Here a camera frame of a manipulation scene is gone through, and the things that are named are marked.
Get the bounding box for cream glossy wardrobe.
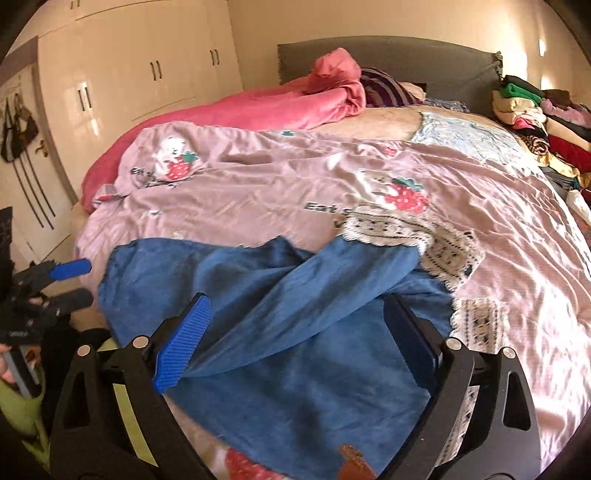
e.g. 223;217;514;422
37;0;245;137

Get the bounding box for white door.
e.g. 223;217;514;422
0;62;80;259

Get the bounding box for coral pink fleece blanket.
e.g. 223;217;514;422
81;46;368;213

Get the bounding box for purple striped pillow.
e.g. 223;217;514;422
360;68;426;109

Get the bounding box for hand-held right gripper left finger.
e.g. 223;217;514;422
48;292;213;480

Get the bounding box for pile of folded clothes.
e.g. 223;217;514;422
492;74;591;217

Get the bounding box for blue patterned pillow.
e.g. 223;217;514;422
422;97;471;114

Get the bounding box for grey upholstered headboard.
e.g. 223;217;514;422
277;36;504;114

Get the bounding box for black hanging straps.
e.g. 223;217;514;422
11;152;57;230

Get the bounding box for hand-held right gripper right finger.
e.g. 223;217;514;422
382;294;542;480

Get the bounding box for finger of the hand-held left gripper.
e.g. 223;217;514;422
28;289;94;320
14;258;92;289

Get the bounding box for brown handbag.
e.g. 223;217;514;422
14;92;40;145

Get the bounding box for blue denim pants lace trim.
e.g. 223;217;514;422
97;205;511;480

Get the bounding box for light blue patterned cloth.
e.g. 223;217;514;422
409;111;546;176

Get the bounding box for dark handbag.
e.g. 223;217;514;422
0;95;21;162

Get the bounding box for beige fleece sheet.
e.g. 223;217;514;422
259;104;430;144

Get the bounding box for pink strawberry print duvet cover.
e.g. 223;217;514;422
74;104;591;480

